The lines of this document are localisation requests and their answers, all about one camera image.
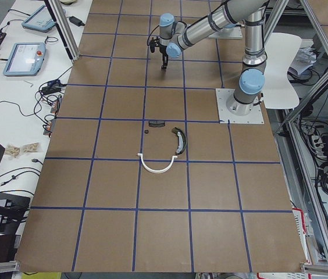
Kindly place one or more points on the near teach pendant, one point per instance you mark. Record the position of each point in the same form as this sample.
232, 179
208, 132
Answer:
25, 59

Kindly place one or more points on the aluminium frame post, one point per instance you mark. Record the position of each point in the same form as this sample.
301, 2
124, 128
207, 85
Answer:
58, 16

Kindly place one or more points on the white curved plastic part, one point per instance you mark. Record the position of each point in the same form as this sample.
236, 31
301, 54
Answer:
157, 167

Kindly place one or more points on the black power adapter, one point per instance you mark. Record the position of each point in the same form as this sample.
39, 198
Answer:
76, 21

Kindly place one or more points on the green curved brake shoe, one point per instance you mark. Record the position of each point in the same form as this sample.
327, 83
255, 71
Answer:
182, 140

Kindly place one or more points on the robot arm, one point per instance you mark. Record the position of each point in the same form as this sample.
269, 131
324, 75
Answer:
176, 36

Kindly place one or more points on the far teach pendant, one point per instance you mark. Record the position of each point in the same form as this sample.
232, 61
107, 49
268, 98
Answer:
40, 20

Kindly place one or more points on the black brake pad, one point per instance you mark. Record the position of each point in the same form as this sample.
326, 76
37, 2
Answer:
156, 123

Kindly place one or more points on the white chair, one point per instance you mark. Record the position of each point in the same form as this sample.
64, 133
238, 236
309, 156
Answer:
278, 93

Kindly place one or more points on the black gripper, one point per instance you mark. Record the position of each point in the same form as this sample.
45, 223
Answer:
163, 50

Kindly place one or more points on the teach pendant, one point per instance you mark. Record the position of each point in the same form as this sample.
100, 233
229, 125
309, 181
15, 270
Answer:
25, 59
40, 20

